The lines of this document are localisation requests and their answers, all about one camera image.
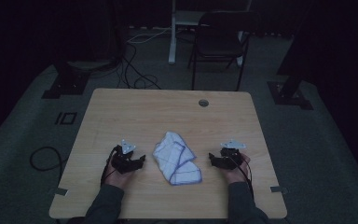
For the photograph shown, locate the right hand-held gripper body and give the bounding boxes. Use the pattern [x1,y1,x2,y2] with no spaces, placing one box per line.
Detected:
[218,138,248,171]

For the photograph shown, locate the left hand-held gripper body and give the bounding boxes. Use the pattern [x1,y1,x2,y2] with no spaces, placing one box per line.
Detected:
[110,139,139,175]

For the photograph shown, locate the white cloth with purple border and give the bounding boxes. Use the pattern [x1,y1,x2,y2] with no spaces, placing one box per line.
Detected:
[152,131,203,187]

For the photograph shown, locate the person's left hand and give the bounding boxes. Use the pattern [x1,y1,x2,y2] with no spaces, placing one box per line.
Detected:
[103,155,136,190]

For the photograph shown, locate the person's right hand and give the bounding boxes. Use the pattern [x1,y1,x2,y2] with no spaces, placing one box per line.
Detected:
[220,152,252,185]

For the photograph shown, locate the black stand base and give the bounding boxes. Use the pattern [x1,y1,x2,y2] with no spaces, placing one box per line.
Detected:
[267,74,314,111]
[41,61,91,100]

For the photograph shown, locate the black folding chair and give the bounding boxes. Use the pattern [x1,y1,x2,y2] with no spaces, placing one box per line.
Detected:
[187,10,252,91]

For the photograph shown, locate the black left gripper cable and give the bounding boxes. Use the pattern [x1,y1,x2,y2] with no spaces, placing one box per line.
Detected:
[100,146,119,188]

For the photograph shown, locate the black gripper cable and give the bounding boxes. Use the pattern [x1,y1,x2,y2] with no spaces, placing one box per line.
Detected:
[234,155,255,200]
[100,146,119,188]

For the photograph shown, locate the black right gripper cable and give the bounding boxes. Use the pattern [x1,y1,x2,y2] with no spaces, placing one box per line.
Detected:
[234,155,255,200]

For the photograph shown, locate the black looped floor cable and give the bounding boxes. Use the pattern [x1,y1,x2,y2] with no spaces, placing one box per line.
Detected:
[29,146,64,185]

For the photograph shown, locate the black floor cables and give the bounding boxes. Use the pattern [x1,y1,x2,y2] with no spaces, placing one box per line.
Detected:
[89,40,162,91]

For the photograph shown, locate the white floor cable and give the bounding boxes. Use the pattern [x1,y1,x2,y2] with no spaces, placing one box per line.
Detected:
[127,27,172,45]

